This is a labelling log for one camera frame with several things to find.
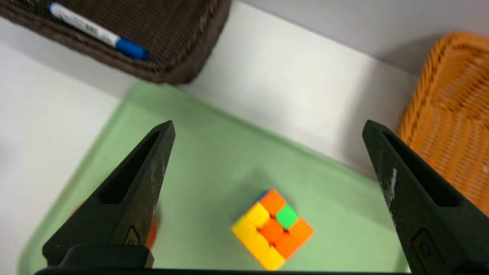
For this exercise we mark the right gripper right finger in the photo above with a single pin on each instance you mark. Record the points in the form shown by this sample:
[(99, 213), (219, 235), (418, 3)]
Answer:
[(428, 214)]

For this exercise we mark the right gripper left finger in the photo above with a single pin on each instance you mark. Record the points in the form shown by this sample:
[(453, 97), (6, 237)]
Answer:
[(126, 206)]

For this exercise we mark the red apple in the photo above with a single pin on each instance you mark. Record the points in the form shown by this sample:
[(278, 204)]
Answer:
[(152, 233)]

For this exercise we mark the colourful puzzle cube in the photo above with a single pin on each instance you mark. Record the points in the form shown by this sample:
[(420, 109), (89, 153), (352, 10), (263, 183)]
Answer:
[(267, 233)]

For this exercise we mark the white marker with blue cap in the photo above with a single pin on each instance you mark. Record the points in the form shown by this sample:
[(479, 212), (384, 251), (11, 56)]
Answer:
[(88, 28)]

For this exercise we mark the orange wicker basket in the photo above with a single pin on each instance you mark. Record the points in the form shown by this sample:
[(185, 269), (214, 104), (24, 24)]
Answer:
[(458, 114)]

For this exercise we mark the dark brown wicker basket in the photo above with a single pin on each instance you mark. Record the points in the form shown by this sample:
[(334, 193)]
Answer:
[(172, 38)]

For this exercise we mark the light green plastic tray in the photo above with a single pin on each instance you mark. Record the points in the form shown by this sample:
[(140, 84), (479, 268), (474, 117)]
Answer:
[(229, 152)]

